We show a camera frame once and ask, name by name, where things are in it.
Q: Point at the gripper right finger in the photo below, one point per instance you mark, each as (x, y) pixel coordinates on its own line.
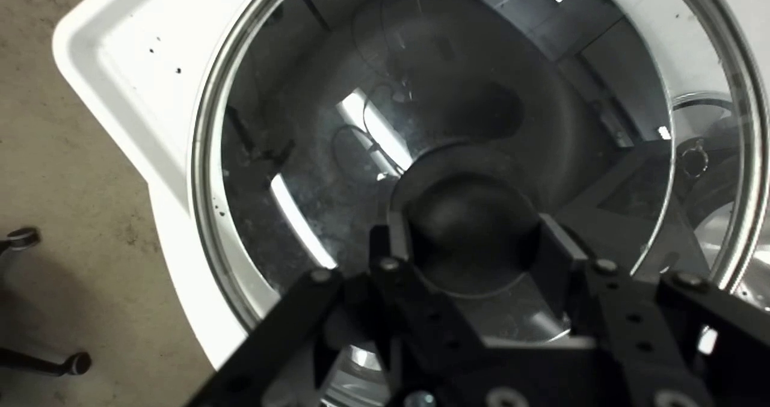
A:
(631, 323)

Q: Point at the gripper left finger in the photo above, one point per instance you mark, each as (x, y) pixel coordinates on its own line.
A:
(415, 311)

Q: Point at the glass lid with black knob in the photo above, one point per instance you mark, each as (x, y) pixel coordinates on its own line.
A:
(469, 226)

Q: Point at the steel pot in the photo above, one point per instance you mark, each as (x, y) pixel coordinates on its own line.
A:
(725, 238)

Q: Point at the black office chair base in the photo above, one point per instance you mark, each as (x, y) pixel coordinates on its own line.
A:
(72, 364)

